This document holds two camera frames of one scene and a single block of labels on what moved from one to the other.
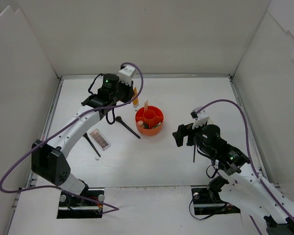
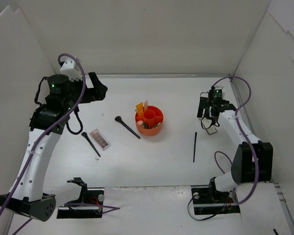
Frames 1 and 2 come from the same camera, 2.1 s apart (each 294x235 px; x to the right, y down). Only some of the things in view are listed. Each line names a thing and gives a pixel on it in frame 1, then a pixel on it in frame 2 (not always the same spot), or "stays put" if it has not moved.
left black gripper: x=127 y=92 → x=90 y=88
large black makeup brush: x=119 y=119 stays put
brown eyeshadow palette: x=100 y=139 stays put
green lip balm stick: x=159 y=123 stays put
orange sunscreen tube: x=135 y=102 → x=139 y=109
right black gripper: x=183 y=135 → x=204 y=107
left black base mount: x=70 y=206 stays put
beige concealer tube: x=146 y=105 stays put
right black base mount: x=209 y=200 stays put
